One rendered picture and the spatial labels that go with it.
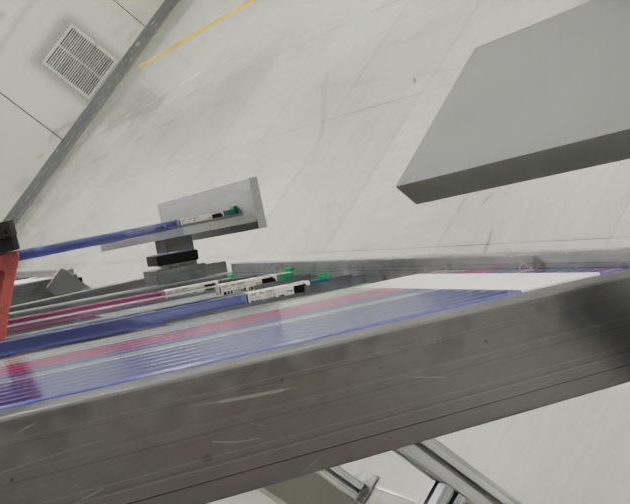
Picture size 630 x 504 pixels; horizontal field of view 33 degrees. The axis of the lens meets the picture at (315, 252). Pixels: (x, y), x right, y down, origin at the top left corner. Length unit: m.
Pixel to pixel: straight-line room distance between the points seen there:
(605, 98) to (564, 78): 0.11
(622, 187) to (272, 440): 1.72
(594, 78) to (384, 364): 0.68
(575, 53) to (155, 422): 0.85
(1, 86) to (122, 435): 8.36
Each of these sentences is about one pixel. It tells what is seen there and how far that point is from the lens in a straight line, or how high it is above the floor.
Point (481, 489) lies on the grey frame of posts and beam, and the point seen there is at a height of 0.26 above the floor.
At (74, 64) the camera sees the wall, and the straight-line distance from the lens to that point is 8.98.
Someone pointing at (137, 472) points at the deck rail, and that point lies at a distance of 0.50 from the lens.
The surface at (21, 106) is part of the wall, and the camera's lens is 8.83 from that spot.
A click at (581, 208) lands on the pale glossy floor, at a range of 2.24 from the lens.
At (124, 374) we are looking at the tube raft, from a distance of 0.55.
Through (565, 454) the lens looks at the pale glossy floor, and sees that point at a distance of 1.83.
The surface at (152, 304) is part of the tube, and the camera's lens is 1.01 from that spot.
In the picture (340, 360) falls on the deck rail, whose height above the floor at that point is 0.88.
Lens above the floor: 1.11
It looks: 21 degrees down
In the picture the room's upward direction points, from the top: 52 degrees counter-clockwise
